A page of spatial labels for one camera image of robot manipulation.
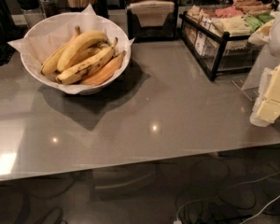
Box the black machine at left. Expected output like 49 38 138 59
0 0 27 65

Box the orange ripe banana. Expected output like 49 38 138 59
80 50 126 86

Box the spotted front yellow banana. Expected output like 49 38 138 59
56 37 118 85

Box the large top yellow banana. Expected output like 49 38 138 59
57 30 109 73

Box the black wire condiment rack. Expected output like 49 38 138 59
179 7 263 81

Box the glass shaker black lid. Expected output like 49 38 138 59
17 0 45 27

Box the white paper bowl liner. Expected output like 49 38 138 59
7 4 135 95

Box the clear acrylic sign holder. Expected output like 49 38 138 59
232 45 279 102

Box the left yellow banana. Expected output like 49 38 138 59
41 26 80 75

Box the black napkin dispenser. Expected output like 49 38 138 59
126 0 178 40

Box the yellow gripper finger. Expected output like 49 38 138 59
263 63 280 106
257 100 280 123

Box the white cable on floor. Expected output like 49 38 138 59
173 170 280 224

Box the middle hidden yellow banana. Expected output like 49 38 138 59
73 43 108 64

